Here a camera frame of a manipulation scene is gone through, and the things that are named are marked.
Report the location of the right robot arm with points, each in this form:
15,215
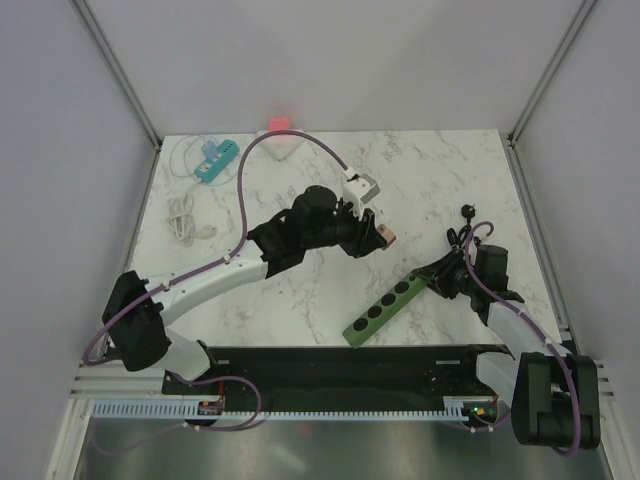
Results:
552,393

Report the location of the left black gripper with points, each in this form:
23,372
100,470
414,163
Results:
364,238

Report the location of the white triangular socket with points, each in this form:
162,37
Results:
279,147

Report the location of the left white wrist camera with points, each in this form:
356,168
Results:
360,190

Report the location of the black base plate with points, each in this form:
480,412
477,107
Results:
448,370

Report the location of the beige plug adapter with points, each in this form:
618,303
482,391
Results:
387,236

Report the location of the teal power strip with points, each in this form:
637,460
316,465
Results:
210,168

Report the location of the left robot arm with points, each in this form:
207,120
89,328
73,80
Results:
139,311

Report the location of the red plug adapter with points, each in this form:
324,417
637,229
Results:
279,123

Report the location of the white slotted cable duct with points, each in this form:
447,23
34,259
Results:
445,409

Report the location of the light blue plug adapter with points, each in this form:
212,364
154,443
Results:
209,149

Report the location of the green power strip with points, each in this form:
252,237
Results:
376,316

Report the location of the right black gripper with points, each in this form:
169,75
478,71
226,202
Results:
440,277

